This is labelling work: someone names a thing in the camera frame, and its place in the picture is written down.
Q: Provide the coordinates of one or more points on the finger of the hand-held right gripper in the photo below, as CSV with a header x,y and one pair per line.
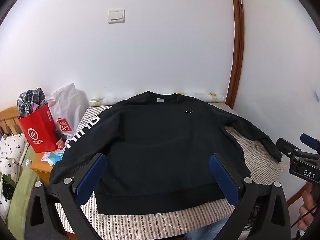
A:
x,y
310,141
287,147

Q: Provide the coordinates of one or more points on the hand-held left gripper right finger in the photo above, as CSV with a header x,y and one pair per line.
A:
x,y
223,178

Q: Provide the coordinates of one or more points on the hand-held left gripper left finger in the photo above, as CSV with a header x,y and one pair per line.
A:
x,y
89,176

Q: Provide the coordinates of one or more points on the black sweatshirt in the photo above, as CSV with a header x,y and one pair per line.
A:
x,y
155,142

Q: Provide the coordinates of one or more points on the person's right hand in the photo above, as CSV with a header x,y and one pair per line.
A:
x,y
307,207

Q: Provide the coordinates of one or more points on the striped mattress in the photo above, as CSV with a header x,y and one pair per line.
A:
x,y
255,155

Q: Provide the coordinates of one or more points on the blue tissue pack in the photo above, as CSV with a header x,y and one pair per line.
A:
x,y
55,158

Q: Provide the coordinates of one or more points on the pink small jar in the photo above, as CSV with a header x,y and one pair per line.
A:
x,y
60,144

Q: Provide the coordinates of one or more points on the pink printed packet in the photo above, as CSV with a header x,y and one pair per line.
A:
x,y
45,157

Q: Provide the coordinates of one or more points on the wooden nightstand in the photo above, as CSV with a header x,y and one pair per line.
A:
x,y
41,170

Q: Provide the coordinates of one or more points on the person's blue jeans leg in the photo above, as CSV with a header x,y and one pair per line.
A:
x,y
210,230

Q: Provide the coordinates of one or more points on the small pale round object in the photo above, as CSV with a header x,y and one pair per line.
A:
x,y
28,162

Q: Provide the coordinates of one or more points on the green blanket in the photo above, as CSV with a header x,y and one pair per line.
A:
x,y
23,192

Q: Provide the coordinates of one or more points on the red paper bag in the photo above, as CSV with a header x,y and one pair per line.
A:
x,y
37,132

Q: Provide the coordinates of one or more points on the white plastic shopping bag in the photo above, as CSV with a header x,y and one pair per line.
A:
x,y
67,105

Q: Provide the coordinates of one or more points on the white floral pillow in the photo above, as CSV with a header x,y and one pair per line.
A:
x,y
10,155

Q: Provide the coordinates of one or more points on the dark plaid cloth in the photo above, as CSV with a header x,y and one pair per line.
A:
x,y
31,100

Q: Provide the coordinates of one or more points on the wooden headboard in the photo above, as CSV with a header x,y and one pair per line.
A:
x,y
10,122

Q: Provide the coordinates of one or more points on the brown wooden door frame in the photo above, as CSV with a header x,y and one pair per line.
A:
x,y
238,42

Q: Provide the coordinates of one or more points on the white light switch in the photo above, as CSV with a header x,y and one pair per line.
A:
x,y
116,16

